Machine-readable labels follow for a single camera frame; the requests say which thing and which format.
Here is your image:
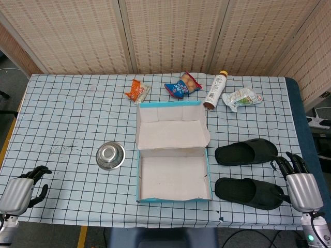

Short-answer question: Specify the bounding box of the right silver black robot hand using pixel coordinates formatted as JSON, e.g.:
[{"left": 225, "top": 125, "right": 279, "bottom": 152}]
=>
[{"left": 273, "top": 151, "right": 324, "bottom": 214}]

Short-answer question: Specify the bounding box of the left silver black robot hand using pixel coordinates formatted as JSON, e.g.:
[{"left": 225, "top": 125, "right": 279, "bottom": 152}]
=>
[{"left": 0, "top": 165, "right": 53, "bottom": 216}]

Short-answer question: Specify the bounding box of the white bottle with yellow cap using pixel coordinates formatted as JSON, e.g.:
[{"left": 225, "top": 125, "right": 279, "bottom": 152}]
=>
[{"left": 203, "top": 71, "right": 228, "bottom": 111}]

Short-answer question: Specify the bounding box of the dark blue seat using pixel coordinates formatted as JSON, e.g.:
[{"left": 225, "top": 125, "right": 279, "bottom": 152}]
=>
[{"left": 107, "top": 227, "right": 219, "bottom": 248}]

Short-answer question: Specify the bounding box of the blue checked tablecloth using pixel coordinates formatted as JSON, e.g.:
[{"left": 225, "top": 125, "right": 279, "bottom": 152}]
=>
[{"left": 0, "top": 73, "right": 318, "bottom": 230}]

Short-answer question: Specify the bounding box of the beige woven folding screen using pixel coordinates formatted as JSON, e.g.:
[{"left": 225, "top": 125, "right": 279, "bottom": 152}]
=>
[{"left": 0, "top": 0, "right": 331, "bottom": 104}]

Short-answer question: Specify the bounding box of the blue white cardboard shoe box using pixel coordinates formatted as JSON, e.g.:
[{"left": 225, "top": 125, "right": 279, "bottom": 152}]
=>
[{"left": 134, "top": 100, "right": 214, "bottom": 204}]

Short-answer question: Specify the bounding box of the small stainless steel bowl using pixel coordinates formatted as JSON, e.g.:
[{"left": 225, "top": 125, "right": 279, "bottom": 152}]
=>
[{"left": 95, "top": 141, "right": 126, "bottom": 171}]

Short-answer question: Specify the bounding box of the blue red snack packet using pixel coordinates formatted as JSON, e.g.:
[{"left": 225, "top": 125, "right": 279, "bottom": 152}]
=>
[{"left": 164, "top": 71, "right": 203, "bottom": 100}]

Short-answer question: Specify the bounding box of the crumpled green white packet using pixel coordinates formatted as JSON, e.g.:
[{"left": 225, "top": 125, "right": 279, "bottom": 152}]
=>
[{"left": 221, "top": 86, "right": 263, "bottom": 113}]

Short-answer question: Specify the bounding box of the black rubber slipper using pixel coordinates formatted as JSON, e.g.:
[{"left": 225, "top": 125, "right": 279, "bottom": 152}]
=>
[
  {"left": 215, "top": 138, "right": 278, "bottom": 166},
  {"left": 214, "top": 177, "right": 285, "bottom": 210}
]

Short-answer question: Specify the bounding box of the orange white snack packet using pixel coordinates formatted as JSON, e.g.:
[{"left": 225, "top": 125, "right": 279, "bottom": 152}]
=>
[{"left": 124, "top": 79, "right": 152, "bottom": 105}]

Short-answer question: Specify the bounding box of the black floor cable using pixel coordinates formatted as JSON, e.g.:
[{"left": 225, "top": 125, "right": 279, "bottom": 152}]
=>
[{"left": 222, "top": 228, "right": 306, "bottom": 248}]

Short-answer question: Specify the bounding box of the black plastic bin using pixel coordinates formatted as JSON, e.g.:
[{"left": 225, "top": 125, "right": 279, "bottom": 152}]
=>
[{"left": 311, "top": 133, "right": 331, "bottom": 157}]

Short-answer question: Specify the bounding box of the dark blue table pad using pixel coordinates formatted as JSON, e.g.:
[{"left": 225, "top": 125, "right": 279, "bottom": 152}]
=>
[{"left": 284, "top": 77, "right": 331, "bottom": 225}]

